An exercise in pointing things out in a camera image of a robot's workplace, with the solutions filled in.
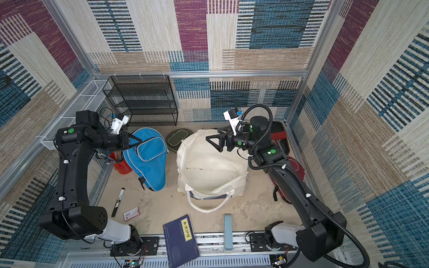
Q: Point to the black marker pen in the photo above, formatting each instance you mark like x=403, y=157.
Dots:
x=120, y=196

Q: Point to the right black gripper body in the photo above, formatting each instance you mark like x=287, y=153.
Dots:
x=228, y=142

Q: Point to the small red white card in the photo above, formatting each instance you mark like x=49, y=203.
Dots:
x=131, y=214

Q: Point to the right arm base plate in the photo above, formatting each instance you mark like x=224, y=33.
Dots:
x=258, y=243

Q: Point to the white wire mesh basket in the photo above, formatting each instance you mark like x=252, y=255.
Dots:
x=90, y=97

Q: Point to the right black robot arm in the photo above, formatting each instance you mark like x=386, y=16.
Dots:
x=321, y=230

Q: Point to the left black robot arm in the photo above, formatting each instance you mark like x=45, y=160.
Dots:
x=70, y=216

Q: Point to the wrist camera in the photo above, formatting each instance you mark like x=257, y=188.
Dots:
x=118, y=121
x=234, y=116

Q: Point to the dark blue book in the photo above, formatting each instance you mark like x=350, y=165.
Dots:
x=180, y=241

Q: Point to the light blue eraser block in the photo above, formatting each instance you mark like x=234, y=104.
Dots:
x=228, y=232

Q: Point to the white canvas tote bag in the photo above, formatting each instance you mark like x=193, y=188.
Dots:
x=207, y=174

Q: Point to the black red mesh case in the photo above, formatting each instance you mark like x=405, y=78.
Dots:
x=279, y=136

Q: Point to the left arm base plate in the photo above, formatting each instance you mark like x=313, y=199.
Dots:
x=147, y=246

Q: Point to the red pencil cup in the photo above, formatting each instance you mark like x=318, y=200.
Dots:
x=119, y=163

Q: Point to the black wire mesh shelf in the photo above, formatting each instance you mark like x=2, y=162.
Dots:
x=147, y=100

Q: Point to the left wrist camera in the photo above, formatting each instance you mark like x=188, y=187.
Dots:
x=118, y=121

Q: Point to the maroon paddle cover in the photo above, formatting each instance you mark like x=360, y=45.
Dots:
x=291, y=180

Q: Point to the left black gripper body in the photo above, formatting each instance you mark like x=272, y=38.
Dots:
x=116, y=142

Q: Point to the olive green paddle cover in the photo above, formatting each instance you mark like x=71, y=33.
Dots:
x=174, y=138

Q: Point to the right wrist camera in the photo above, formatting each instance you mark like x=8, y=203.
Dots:
x=234, y=116

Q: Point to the blue paddle cover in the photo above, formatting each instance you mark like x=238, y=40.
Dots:
x=148, y=158

